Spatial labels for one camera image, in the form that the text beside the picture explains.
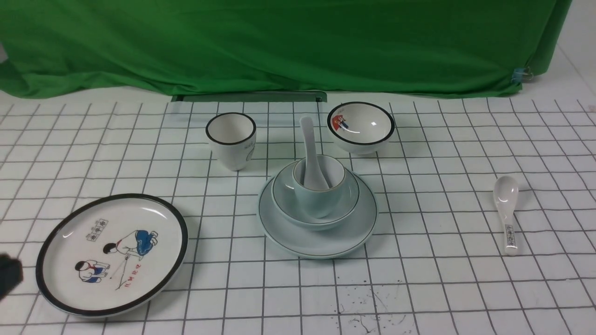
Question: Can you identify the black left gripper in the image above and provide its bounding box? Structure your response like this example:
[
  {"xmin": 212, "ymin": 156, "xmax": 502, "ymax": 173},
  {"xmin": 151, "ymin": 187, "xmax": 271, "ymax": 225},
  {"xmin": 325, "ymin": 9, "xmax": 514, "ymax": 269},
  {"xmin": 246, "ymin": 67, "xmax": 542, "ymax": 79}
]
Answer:
[{"xmin": 0, "ymin": 253, "xmax": 24, "ymax": 299}]

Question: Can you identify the pale blue bowl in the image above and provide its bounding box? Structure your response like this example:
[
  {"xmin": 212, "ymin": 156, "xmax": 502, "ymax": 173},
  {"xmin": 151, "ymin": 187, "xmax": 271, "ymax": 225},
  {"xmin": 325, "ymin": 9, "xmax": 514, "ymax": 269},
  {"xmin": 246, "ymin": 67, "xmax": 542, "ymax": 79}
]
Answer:
[{"xmin": 271, "ymin": 160, "xmax": 360, "ymax": 231}]

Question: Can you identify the pale blue cup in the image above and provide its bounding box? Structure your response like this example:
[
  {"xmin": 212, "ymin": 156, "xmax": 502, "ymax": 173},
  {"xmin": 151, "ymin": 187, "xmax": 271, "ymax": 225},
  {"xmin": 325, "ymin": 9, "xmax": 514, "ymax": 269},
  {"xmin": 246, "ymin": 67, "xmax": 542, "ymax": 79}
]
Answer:
[{"xmin": 292, "ymin": 155, "xmax": 348, "ymax": 218}]

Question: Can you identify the plain white ceramic spoon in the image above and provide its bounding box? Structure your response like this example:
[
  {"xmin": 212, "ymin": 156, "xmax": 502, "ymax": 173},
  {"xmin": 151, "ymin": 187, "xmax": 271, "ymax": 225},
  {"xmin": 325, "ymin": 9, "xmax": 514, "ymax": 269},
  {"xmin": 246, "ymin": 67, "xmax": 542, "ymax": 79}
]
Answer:
[{"xmin": 300, "ymin": 116, "xmax": 330, "ymax": 191}]

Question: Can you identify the cartoon plate black rim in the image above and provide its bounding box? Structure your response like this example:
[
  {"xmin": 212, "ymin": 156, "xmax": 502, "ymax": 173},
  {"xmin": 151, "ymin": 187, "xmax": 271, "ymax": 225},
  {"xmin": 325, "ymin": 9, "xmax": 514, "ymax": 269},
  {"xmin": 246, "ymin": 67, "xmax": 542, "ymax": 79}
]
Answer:
[{"xmin": 35, "ymin": 193, "xmax": 189, "ymax": 318}]

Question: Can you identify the green backdrop cloth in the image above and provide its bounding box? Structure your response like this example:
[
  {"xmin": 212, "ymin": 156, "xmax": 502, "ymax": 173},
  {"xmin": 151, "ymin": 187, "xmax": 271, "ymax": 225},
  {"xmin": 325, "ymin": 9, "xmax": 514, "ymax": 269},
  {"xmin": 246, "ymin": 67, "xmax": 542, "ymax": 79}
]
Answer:
[{"xmin": 0, "ymin": 0, "xmax": 571, "ymax": 98}]

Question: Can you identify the white cup black rim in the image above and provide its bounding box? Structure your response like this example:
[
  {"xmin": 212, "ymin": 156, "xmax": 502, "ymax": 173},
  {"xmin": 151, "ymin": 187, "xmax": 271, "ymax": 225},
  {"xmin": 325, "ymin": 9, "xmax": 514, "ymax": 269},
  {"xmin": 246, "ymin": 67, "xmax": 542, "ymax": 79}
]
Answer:
[{"xmin": 206, "ymin": 112, "xmax": 256, "ymax": 171}]

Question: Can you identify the pale blue plate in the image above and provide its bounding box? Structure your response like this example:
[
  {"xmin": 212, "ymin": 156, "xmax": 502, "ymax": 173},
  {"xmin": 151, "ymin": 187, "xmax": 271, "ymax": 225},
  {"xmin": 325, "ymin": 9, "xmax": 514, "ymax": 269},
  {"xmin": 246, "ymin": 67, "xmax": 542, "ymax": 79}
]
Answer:
[{"xmin": 256, "ymin": 174, "xmax": 379, "ymax": 259}]

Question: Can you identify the white bowl black rim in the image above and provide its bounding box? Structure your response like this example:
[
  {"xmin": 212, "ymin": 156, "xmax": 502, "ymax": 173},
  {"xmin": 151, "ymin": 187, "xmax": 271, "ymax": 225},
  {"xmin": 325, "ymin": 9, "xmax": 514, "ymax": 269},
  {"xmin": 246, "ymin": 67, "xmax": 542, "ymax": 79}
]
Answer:
[{"xmin": 326, "ymin": 101, "xmax": 396, "ymax": 155}]

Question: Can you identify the white grid tablecloth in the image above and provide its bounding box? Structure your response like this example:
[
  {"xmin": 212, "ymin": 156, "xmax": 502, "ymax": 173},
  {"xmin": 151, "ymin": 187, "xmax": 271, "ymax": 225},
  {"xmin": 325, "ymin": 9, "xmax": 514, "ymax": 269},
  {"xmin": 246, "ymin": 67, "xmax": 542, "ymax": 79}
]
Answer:
[{"xmin": 0, "ymin": 98, "xmax": 596, "ymax": 335}]

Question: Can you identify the white spoon with label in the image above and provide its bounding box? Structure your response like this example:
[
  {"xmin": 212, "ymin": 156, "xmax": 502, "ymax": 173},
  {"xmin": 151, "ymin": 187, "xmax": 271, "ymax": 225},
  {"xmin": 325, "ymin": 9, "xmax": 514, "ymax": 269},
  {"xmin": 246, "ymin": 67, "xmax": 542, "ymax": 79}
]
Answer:
[{"xmin": 493, "ymin": 175, "xmax": 519, "ymax": 256}]

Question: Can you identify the blue binder clip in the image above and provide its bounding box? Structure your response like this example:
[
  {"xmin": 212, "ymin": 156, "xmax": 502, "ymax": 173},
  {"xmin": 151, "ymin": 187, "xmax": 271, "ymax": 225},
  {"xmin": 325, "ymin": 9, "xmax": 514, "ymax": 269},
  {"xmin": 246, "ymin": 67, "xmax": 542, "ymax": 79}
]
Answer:
[{"xmin": 511, "ymin": 67, "xmax": 534, "ymax": 84}]

